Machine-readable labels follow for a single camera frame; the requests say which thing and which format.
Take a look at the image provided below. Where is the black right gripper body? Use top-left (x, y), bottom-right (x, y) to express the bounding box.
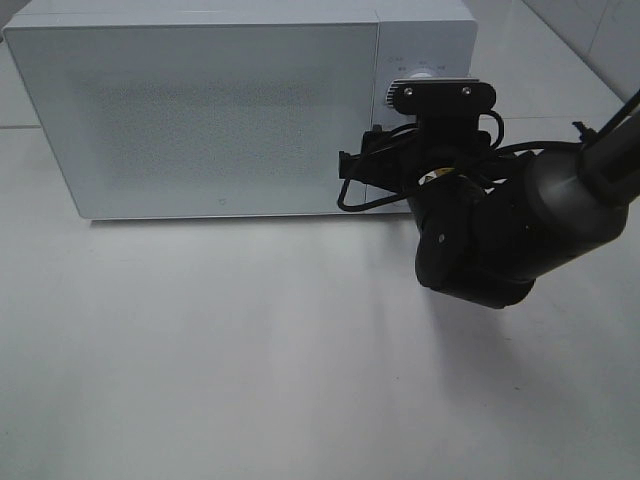
top-left (337, 114), bottom-right (493, 210)

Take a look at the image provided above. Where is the white microwave door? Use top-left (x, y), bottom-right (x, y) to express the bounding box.
top-left (6, 24), bottom-right (376, 220)

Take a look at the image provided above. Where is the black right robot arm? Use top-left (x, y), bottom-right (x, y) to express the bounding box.
top-left (339, 79), bottom-right (639, 309)

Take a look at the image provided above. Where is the upper white power knob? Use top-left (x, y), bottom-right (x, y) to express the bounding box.
top-left (405, 70), bottom-right (436, 81)

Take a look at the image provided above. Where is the white microwave oven body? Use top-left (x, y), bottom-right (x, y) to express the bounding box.
top-left (2, 1), bottom-right (478, 220)

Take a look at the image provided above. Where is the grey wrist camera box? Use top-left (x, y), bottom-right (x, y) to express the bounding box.
top-left (385, 77), bottom-right (497, 116)

